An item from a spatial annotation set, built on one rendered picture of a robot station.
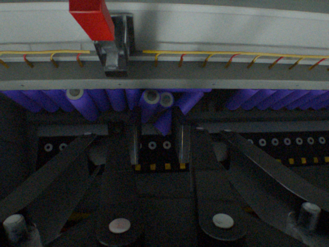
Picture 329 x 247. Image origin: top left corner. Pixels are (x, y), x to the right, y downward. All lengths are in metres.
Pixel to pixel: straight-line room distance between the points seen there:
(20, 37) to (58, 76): 0.04
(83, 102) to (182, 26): 0.11
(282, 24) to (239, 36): 0.03
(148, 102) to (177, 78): 0.04
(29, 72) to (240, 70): 0.18
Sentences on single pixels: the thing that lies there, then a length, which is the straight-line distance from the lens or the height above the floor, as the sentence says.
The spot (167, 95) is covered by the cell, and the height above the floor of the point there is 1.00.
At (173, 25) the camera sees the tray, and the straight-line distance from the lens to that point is 0.17.
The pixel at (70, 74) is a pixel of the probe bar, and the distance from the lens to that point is 0.20.
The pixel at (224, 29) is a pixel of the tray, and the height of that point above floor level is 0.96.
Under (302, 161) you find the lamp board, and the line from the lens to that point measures 0.38.
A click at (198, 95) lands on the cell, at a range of 0.24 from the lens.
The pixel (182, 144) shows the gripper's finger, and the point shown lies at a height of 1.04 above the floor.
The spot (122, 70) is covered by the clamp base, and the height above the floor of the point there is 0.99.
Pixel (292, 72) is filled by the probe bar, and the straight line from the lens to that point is 0.23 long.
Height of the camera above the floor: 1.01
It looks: 5 degrees up
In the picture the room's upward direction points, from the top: 180 degrees clockwise
